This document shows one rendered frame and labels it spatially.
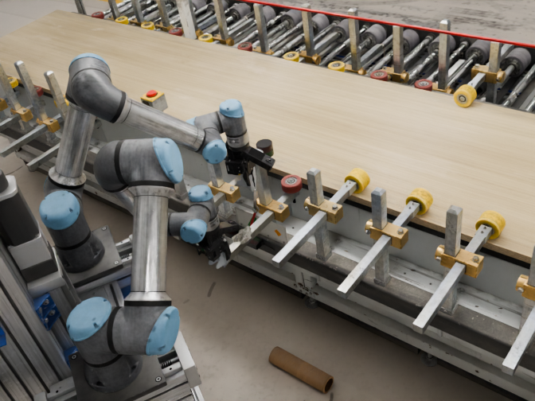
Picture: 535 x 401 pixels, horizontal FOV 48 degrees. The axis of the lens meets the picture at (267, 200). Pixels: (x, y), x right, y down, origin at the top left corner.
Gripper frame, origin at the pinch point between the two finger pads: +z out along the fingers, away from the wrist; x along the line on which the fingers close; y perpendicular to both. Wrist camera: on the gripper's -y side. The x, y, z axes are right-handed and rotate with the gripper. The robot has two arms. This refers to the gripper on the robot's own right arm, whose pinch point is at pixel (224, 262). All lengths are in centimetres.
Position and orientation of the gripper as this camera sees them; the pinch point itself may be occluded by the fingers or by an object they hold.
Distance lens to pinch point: 218.8
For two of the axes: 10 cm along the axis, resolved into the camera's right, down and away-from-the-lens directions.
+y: -6.1, 5.7, -5.5
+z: 1.5, 7.6, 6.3
